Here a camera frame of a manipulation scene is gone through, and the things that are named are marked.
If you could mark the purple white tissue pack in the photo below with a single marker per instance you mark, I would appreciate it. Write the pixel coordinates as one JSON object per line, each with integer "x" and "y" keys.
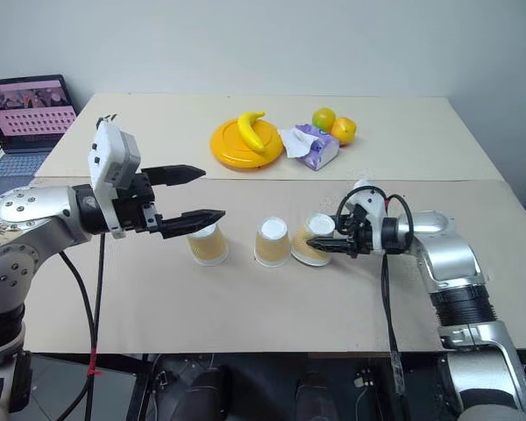
{"x": 317, "y": 151}

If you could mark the yellow banana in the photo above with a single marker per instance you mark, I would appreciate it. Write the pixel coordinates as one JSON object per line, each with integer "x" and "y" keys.
{"x": 250, "y": 133}

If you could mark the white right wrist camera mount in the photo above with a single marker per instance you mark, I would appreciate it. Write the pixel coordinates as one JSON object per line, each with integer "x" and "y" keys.
{"x": 370, "y": 199}

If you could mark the green-tinged orange fruit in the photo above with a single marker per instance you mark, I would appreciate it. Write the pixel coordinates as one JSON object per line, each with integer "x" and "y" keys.
{"x": 322, "y": 118}

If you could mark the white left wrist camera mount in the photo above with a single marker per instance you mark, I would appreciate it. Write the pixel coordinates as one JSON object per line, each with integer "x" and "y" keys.
{"x": 109, "y": 149}

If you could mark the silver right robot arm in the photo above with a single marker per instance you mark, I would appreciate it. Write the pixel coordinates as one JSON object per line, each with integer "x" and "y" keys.
{"x": 447, "y": 259}

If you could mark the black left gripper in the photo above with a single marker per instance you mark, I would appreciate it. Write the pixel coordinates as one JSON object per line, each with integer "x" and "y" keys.
{"x": 131, "y": 210}

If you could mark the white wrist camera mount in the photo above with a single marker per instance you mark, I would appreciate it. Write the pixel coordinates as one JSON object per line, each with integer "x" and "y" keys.
{"x": 109, "y": 149}
{"x": 370, "y": 199}

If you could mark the brown paper cup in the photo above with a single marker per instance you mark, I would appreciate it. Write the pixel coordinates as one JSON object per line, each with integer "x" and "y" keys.
{"x": 271, "y": 247}
{"x": 208, "y": 247}
{"x": 304, "y": 250}

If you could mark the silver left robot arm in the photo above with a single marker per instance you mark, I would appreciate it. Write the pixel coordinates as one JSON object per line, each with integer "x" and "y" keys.
{"x": 30, "y": 210}

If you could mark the yellow-orange plastic plate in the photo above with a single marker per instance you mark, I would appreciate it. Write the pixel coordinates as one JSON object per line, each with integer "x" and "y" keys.
{"x": 232, "y": 151}

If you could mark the open laptop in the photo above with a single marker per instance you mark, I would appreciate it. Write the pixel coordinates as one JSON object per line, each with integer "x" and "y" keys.
{"x": 22, "y": 114}

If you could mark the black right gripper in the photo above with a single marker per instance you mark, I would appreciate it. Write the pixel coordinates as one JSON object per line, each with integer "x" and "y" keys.
{"x": 364, "y": 239}

